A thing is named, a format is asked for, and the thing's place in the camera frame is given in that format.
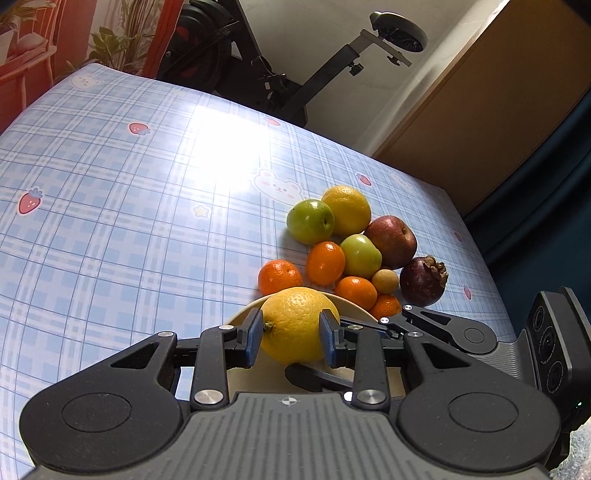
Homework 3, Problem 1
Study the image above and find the wall poster with plants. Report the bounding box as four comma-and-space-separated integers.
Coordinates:
0, 0, 185, 134

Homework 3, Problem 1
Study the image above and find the large yellow citrus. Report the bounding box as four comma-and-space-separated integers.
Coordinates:
259, 287, 341, 365

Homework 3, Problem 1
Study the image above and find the round mandarin orange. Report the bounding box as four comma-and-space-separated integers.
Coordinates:
333, 276, 378, 311
257, 260, 304, 297
369, 294, 402, 320

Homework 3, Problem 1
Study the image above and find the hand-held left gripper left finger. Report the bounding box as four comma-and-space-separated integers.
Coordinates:
108, 307, 265, 412

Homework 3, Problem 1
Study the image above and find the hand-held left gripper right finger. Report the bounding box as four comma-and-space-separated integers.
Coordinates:
318, 308, 467, 411

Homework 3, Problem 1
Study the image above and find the small yellow lemon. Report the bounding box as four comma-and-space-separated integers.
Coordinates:
322, 185, 372, 236

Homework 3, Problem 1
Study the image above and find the green apple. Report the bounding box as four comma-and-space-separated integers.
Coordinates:
340, 234, 383, 279
286, 199, 336, 245

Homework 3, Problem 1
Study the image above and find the oval mandarin orange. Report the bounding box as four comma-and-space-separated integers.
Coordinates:
307, 241, 346, 286

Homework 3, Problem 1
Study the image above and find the black exercise bike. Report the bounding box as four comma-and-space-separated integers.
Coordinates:
157, 0, 428, 130

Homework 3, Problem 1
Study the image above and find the red apple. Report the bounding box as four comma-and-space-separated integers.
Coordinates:
365, 215, 418, 270

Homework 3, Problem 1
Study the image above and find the dark purple mangosteen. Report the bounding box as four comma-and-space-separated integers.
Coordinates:
399, 255, 449, 308

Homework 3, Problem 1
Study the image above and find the brown longan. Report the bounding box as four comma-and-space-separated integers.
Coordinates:
372, 270, 399, 295

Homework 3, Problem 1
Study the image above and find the dark blue curtain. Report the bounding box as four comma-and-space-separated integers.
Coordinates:
462, 88, 591, 301

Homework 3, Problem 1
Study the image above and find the cream round plate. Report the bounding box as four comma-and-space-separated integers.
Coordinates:
222, 291, 408, 407

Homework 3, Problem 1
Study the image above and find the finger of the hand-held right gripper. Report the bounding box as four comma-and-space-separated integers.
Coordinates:
284, 364, 357, 393
339, 305, 458, 354

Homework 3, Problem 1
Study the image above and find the brown wooden cabinet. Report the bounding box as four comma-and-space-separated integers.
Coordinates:
372, 0, 591, 217

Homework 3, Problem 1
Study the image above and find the blue plaid tablecloth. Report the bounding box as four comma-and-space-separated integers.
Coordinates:
0, 62, 518, 480

